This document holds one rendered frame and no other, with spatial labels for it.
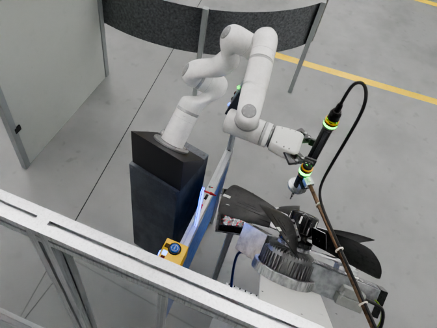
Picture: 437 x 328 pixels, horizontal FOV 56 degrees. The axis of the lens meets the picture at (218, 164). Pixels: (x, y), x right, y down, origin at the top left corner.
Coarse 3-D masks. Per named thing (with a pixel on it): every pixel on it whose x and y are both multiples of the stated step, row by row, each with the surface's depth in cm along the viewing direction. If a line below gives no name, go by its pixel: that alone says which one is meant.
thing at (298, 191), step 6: (294, 180) 151; (300, 180) 143; (306, 180) 141; (312, 180) 141; (288, 186) 150; (294, 186) 150; (300, 186) 143; (306, 186) 141; (294, 192) 148; (300, 192) 147
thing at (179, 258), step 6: (168, 240) 172; (180, 246) 170; (186, 246) 171; (162, 252) 168; (168, 252) 168; (180, 252) 169; (186, 252) 170; (168, 258) 167; (174, 258) 167; (180, 258) 167; (180, 264) 166
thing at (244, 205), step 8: (224, 192) 177; (232, 192) 178; (240, 192) 179; (248, 192) 180; (224, 200) 172; (232, 200) 173; (240, 200) 174; (248, 200) 175; (256, 200) 176; (264, 200) 177; (224, 208) 169; (232, 208) 170; (240, 208) 171; (248, 208) 172; (256, 208) 173; (232, 216) 167; (240, 216) 168; (248, 216) 170; (256, 216) 170; (264, 216) 171; (256, 224) 168; (264, 224) 169
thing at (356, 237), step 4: (336, 232) 177; (340, 232) 176; (344, 232) 176; (348, 232) 176; (344, 236) 180; (348, 236) 180; (352, 236) 179; (356, 236) 178; (360, 236) 178; (364, 236) 177; (356, 240) 183; (360, 240) 183; (364, 240) 182; (368, 240) 180; (372, 240) 179
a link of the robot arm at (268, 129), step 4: (268, 124) 134; (272, 124) 134; (264, 128) 133; (268, 128) 133; (272, 128) 134; (264, 132) 132; (268, 132) 132; (264, 136) 132; (268, 136) 132; (260, 140) 133; (264, 140) 133; (268, 140) 134; (260, 144) 135; (264, 144) 134
